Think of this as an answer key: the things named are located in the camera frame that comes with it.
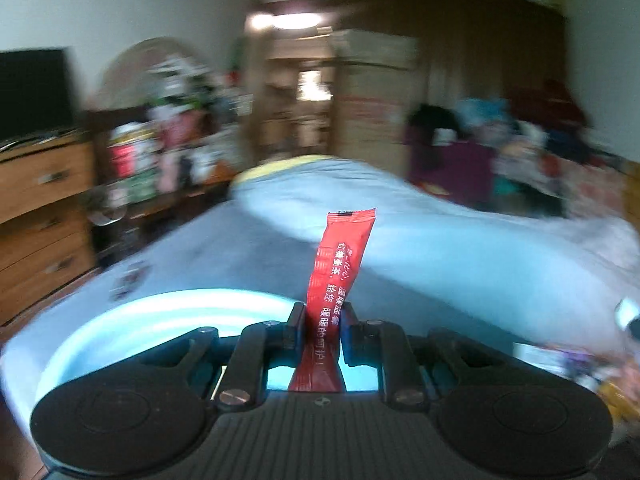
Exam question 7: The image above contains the wooden door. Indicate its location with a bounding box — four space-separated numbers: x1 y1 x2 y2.
239 25 273 166

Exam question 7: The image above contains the black television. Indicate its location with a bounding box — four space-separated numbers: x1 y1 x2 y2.
0 48 77 142

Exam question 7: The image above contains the pile of colourful packets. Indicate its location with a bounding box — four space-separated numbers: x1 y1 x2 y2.
514 340 640 427

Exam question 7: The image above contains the large cardboard box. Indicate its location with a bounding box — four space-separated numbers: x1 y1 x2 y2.
331 29 419 162

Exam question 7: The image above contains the turquoise plastic basket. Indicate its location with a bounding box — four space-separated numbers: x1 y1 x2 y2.
35 287 381 401

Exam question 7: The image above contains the wooden dresser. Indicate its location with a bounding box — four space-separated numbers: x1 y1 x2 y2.
0 132 99 326

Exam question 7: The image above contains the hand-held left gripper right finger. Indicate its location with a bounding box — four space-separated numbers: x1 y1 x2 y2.
341 302 511 408

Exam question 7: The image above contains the yellow blanket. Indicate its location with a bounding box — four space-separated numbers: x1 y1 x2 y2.
234 155 333 183

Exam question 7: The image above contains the pale folded duvet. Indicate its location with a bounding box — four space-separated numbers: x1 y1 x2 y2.
230 157 640 356

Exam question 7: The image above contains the floral round folding tabletop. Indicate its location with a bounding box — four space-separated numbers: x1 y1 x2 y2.
97 36 212 111

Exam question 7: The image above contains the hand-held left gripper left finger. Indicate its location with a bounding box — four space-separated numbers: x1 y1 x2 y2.
135 302 307 407

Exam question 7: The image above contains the red sachet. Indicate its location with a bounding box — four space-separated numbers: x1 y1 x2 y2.
288 210 376 394

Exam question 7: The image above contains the dark wooden wardrobe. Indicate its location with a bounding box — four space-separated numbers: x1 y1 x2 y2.
340 0 571 161

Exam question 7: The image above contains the pile of clothes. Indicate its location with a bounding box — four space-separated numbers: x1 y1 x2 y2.
404 80 628 222

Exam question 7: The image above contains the heap of bags and clutter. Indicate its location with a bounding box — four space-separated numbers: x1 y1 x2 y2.
102 55 243 203

